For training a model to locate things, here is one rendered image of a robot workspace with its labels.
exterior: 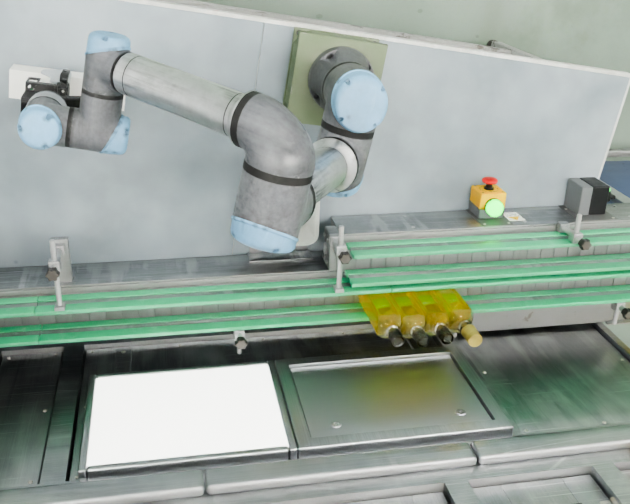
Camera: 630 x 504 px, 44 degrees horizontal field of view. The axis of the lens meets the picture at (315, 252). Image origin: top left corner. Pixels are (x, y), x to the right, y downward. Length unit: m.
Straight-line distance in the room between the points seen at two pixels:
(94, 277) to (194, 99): 0.72
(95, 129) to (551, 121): 1.18
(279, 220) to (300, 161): 0.10
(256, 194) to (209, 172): 0.68
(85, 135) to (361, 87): 0.55
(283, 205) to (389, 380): 0.72
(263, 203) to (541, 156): 1.07
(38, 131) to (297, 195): 0.49
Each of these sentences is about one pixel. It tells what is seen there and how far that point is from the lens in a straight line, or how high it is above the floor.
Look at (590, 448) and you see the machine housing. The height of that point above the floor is 1.39.
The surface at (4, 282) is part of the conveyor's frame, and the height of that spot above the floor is 0.84.
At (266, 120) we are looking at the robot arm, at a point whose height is 1.38.
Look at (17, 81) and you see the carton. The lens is 1.79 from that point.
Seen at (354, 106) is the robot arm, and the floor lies 1.06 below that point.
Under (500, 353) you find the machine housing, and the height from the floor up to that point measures 0.97.
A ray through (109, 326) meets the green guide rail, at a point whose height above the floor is 0.91.
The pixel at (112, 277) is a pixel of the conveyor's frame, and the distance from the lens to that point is 1.90.
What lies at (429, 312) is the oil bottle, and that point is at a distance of 1.82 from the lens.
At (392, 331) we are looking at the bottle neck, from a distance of 1.75.
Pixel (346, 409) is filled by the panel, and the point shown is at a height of 1.20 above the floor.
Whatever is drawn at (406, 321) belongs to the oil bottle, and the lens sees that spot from 1.79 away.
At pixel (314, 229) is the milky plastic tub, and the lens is 1.90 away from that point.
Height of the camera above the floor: 2.56
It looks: 63 degrees down
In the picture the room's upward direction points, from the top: 155 degrees clockwise
